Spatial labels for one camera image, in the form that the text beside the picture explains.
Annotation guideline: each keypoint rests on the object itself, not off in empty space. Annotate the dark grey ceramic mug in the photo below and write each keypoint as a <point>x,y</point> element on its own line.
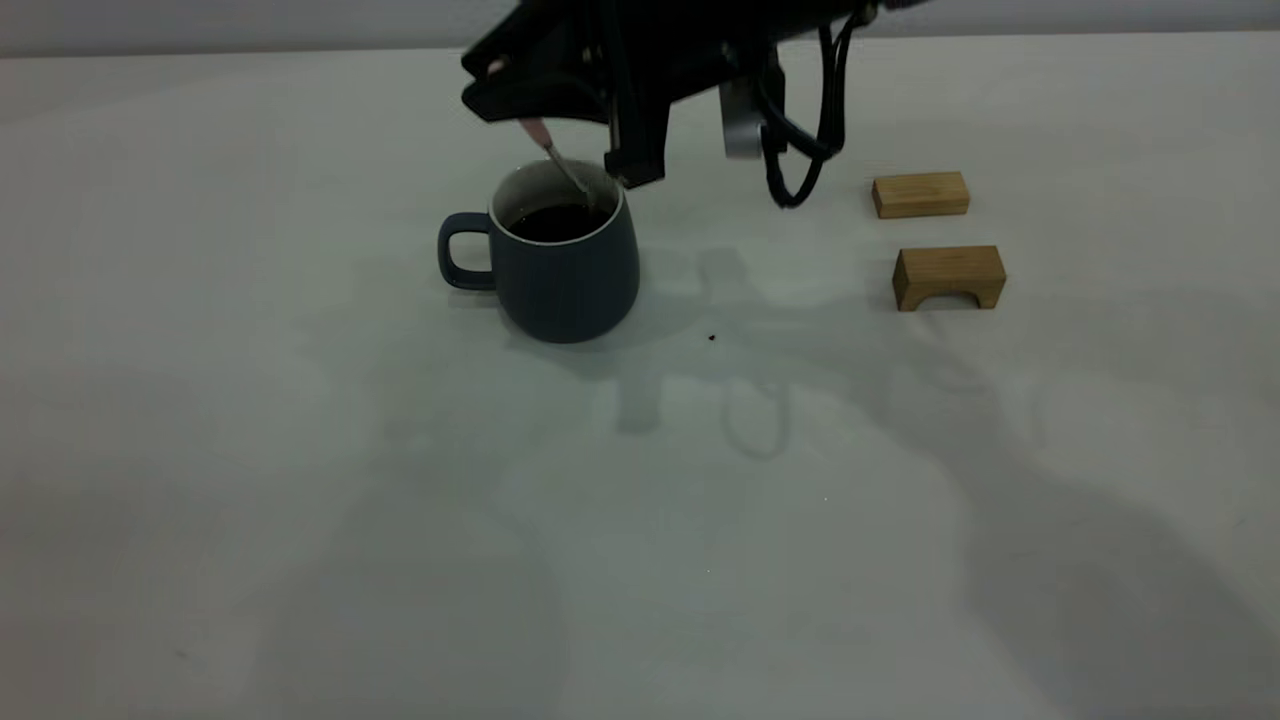
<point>565,290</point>

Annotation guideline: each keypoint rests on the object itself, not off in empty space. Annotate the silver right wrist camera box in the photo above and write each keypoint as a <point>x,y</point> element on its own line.
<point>742,120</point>

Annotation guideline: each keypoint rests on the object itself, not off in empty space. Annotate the arched wooden block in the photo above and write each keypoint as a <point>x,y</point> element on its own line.
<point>950,265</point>

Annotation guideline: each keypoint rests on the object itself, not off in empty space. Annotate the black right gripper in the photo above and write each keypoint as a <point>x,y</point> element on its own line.
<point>650,60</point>

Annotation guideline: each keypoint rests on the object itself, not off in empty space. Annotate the flat wooden block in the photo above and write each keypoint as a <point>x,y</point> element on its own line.
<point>920,195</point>

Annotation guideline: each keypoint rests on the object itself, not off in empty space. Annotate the dark coffee liquid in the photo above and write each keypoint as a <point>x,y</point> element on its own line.
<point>545,222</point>

